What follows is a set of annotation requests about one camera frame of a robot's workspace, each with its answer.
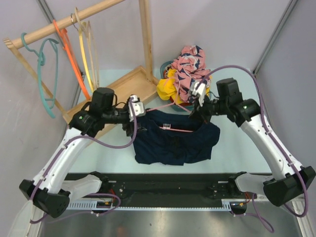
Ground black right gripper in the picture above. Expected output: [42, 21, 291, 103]
[189, 93, 229, 124]

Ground navy blue shorts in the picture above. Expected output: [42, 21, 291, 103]
[133, 110, 220, 166]

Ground pink wire hanger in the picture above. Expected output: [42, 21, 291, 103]
[145, 78, 198, 133]

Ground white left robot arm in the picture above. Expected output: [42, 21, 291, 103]
[19, 87, 146, 218]

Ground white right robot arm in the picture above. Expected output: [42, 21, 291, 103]
[190, 78, 316, 206]

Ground teal hanger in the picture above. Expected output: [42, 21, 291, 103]
[20, 32, 59, 119]

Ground orange hanger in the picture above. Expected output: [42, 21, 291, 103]
[52, 20, 90, 100]

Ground beige wooden hanger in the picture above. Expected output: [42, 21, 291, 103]
[71, 7, 100, 89]

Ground yellow hanger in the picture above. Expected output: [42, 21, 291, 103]
[78, 22, 97, 92]

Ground wooden clothes rack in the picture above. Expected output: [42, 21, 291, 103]
[3, 0, 158, 122]

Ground pink patterned garment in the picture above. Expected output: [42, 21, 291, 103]
[171, 45, 211, 103]

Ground yellow garment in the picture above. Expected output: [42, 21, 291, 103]
[157, 68, 211, 104]

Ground teal laundry basket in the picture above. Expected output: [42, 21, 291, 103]
[162, 63, 210, 111]

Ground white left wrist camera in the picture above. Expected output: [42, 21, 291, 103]
[127, 94, 146, 122]

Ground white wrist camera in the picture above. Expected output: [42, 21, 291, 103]
[190, 81, 206, 107]
[127, 94, 146, 122]

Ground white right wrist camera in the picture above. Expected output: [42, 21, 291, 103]
[190, 81, 206, 107]

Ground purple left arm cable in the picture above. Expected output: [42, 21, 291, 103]
[29, 97, 139, 224]

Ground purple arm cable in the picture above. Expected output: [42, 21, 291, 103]
[29, 97, 139, 224]
[204, 64, 310, 218]

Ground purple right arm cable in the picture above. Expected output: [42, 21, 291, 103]
[204, 64, 310, 218]

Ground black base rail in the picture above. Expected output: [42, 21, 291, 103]
[61, 172, 257, 208]

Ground grey slotted cable duct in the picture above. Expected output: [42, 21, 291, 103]
[66, 199, 246, 211]

